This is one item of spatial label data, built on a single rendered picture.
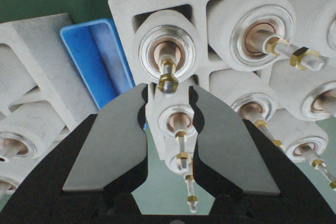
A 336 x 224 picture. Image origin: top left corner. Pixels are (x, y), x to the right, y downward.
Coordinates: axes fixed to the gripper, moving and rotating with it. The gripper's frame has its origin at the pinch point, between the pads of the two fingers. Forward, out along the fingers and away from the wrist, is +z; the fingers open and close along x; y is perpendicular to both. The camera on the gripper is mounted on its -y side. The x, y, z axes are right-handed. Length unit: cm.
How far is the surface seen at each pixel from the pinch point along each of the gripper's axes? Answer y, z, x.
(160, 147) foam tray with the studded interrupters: 27.5, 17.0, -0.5
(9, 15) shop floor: 0, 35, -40
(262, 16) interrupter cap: -4.4, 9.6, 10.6
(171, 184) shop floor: 78, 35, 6
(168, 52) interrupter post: -0.3, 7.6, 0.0
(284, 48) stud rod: -2.2, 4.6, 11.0
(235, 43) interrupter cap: -1.3, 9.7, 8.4
